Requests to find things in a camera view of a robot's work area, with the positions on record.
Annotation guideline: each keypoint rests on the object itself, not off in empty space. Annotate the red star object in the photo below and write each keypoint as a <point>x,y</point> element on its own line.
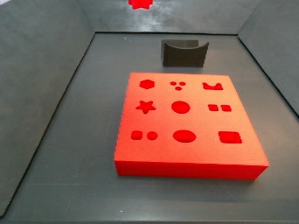
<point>140,4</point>

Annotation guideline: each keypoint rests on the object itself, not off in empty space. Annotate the red shape sorter block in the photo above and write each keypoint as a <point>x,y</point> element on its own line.
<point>185,129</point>

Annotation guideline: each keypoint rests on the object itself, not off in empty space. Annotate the black curved holder block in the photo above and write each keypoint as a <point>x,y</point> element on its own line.
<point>183,53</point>

